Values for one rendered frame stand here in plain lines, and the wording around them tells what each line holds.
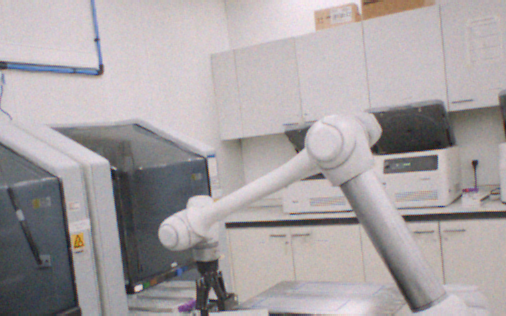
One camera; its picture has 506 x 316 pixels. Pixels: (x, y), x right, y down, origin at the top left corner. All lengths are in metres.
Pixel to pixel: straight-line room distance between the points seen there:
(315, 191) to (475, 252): 1.09
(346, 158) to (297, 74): 3.10
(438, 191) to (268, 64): 1.60
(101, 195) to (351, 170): 0.88
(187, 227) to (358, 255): 2.58
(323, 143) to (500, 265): 2.67
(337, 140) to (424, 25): 2.90
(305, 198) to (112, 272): 2.46
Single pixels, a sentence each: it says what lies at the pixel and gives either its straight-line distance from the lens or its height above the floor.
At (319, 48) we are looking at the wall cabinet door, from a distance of 4.59.
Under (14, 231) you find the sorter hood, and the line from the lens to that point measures 1.79.
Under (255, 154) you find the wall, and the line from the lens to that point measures 5.17.
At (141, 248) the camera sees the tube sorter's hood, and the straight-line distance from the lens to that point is 2.20.
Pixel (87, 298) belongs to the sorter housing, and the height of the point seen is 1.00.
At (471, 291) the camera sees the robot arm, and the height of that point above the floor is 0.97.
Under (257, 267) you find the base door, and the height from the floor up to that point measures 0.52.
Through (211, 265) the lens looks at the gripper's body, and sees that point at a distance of 2.00.
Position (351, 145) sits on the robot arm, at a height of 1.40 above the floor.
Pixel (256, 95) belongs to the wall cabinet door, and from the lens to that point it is 4.78.
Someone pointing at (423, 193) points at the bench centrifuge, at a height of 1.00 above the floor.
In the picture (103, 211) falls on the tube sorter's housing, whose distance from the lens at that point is 2.07.
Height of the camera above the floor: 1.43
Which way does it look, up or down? 4 degrees down
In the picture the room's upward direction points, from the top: 7 degrees counter-clockwise
